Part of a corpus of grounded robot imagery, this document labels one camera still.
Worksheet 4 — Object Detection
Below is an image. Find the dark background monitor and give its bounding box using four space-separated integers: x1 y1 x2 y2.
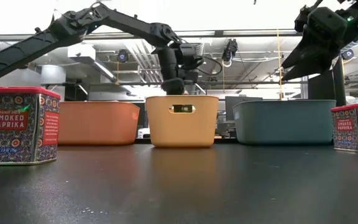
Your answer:
224 96 263 121

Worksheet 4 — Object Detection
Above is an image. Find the black computer monitor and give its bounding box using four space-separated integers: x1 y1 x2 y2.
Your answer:
308 70 335 100

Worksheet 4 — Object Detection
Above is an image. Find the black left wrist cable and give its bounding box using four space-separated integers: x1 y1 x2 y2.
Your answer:
197 55 223 76

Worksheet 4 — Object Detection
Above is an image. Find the round ceiling camera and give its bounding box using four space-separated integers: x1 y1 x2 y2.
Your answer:
116 49 130 64
341 49 355 61

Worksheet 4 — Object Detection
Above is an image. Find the orange plastic bin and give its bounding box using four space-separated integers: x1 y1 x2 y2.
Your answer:
57 100 141 146

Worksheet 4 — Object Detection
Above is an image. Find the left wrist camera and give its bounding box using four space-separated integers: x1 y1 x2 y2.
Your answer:
178 42 205 84

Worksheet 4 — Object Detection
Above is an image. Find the yellow hanging rope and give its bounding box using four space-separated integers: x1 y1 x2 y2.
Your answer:
277 29 284 100

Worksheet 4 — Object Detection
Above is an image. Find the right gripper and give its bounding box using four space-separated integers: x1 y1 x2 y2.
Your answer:
281 5 354 81

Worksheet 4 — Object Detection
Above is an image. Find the blue-grey plastic bin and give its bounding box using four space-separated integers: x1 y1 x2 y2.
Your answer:
232 99 337 146

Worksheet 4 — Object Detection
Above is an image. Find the yellow plastic bin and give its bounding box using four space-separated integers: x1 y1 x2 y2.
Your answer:
145 95 220 148

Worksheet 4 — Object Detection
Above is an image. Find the hanging black ceiling device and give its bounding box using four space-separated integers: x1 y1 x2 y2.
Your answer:
221 39 239 68

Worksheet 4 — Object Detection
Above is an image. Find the red block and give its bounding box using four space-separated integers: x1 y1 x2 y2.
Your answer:
331 103 358 153

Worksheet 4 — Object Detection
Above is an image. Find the smoked paprika tin red lid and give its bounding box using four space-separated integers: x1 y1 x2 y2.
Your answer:
0 86 62 166

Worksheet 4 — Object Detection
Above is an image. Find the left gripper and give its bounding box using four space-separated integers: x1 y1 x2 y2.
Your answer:
152 43 186 96

